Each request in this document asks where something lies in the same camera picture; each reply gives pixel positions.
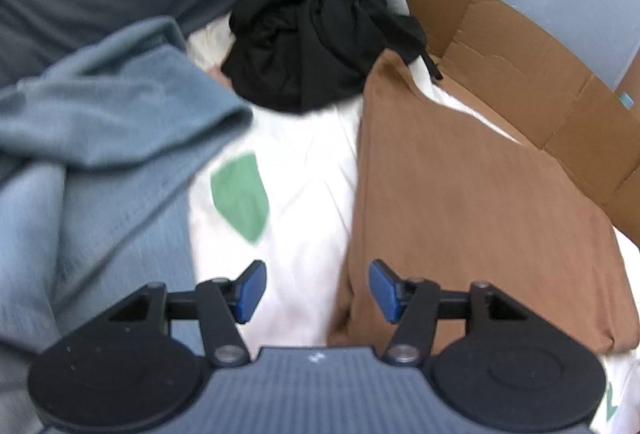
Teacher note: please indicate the black crumpled garment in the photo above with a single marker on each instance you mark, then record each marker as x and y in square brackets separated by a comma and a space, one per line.
[300, 54]

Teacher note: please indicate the brown printed t-shirt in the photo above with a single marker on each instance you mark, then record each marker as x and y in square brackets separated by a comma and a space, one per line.
[475, 214]

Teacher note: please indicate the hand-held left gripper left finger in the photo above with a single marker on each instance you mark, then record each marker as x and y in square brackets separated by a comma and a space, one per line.
[252, 291]

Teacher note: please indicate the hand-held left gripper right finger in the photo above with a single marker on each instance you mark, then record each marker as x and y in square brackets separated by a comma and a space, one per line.
[384, 291]

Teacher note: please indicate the cream bear print bedsheet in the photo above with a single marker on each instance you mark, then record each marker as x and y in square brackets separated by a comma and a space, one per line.
[310, 194]

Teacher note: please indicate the grey-blue sweatshirt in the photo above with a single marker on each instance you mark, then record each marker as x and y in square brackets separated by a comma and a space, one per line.
[125, 104]

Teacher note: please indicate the blue denim jeans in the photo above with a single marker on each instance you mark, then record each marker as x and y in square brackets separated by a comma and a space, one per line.
[100, 239]

